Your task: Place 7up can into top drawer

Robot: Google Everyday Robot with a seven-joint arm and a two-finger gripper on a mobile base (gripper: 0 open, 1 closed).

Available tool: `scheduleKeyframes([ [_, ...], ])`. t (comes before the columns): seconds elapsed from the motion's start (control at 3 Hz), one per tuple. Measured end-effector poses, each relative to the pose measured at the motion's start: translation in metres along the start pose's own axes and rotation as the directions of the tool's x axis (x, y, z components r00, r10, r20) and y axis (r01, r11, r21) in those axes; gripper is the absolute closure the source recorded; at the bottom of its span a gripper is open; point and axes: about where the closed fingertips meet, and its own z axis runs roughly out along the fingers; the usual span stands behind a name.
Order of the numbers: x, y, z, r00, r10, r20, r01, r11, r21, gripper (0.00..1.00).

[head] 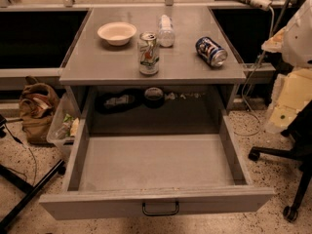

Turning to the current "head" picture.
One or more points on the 7up soda can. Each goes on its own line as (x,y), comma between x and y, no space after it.
(148,53)

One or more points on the brown fabric bag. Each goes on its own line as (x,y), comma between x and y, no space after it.
(38,104)

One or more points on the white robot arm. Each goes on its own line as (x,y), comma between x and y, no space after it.
(294,41)

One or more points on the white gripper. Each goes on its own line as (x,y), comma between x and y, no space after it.
(298,38)

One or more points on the black metal stand legs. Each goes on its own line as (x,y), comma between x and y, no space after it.
(11,175)

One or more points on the white paper bowl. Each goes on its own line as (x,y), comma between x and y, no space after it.
(117,33)

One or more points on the grey open top drawer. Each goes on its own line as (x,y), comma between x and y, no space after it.
(184,151)

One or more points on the blue pepsi can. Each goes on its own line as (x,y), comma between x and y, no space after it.
(210,52)

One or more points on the clear plastic bin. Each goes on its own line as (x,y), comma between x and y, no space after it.
(59,133)

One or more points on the clear plastic water bottle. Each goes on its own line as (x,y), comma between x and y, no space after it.
(166,33)

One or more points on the black drawer handle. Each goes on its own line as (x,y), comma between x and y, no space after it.
(160,209)

